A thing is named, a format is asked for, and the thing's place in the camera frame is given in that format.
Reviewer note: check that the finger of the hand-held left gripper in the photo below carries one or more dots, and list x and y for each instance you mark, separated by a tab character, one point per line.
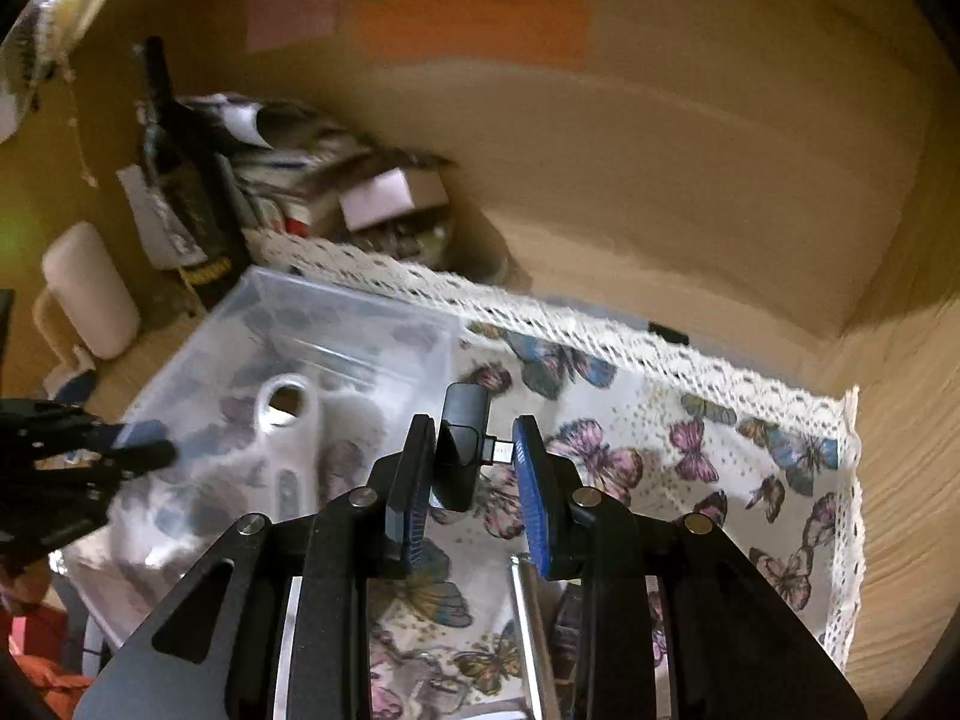
142	456

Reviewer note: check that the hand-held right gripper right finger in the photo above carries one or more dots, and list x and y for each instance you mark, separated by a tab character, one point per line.
534	495

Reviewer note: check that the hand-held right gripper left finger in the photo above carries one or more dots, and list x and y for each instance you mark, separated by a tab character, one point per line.
411	532

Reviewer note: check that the black plug adapter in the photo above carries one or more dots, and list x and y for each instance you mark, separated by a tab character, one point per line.
459	457

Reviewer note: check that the clear plastic storage box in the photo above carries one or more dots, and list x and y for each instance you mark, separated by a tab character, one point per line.
300	390

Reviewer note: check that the silver metal rod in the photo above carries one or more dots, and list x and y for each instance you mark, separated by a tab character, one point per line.
534	637

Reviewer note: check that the butterfly print lace tablecloth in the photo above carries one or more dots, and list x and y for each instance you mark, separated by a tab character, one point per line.
675	465

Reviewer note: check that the white tool with round hole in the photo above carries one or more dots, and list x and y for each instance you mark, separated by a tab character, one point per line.
289	427

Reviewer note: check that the white cylindrical roll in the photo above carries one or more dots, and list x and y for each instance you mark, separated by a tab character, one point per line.
90	289

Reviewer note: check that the red cloth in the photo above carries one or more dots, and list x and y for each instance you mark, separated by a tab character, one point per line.
41	660

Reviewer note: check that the dark glass bottle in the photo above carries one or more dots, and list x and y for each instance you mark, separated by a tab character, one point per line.
184	187

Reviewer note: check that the pile of papers and boxes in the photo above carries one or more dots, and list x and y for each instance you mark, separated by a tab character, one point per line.
322	172

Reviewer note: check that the pink sticky note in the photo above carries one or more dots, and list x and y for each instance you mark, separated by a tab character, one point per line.
291	11

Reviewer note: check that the orange sticky note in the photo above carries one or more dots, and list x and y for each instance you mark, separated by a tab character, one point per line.
469	28

